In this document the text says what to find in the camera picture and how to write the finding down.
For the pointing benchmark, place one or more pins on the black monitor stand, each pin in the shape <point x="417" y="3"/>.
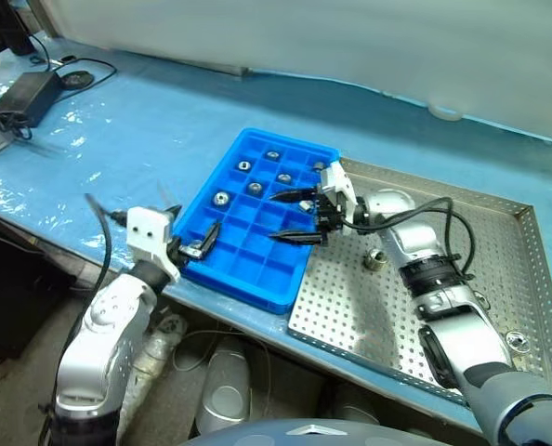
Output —
<point x="11" y="28"/>

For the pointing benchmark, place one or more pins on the blue compartment tray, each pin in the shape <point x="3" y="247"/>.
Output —
<point x="253" y="260"/>

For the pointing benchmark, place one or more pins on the grey robot torso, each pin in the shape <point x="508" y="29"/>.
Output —
<point x="304" y="434"/>

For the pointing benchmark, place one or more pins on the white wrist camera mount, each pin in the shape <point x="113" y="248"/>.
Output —
<point x="148" y="232"/>
<point x="335" y="181"/>

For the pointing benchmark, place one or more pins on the plastic wrapped bundle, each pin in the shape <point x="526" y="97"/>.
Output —
<point x="157" y="346"/>

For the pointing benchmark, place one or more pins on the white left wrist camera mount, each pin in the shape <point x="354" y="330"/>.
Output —
<point x="148" y="232"/>

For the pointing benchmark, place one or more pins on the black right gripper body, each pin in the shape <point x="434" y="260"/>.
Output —
<point x="332" y="218"/>

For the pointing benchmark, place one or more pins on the metal nut on perforated tray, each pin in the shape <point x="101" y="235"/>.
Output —
<point x="374" y="258"/>

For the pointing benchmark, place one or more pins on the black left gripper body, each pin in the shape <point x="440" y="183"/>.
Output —
<point x="179" y="253"/>

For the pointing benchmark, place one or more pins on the silver rounded cylinder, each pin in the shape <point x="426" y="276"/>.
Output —
<point x="222" y="390"/>

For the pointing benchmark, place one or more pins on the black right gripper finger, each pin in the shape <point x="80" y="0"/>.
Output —
<point x="299" y="195"/>
<point x="299" y="238"/>

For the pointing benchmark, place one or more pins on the black round disc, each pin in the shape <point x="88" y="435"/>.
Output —
<point x="76" y="79"/>

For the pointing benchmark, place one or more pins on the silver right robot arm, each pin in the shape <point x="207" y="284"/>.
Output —
<point x="466" y="325"/>

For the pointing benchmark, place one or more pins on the white round cap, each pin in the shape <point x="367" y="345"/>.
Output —
<point x="444" y="114"/>

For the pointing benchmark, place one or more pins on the black power adapter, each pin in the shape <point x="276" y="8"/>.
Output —
<point x="27" y="95"/>

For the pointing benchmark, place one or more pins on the perforated steel tray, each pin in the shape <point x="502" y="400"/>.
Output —
<point x="350" y="302"/>

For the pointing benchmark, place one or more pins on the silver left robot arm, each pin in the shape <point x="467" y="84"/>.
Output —
<point x="104" y="325"/>

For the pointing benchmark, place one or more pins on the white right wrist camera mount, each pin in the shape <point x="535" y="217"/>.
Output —
<point x="335" y="181"/>

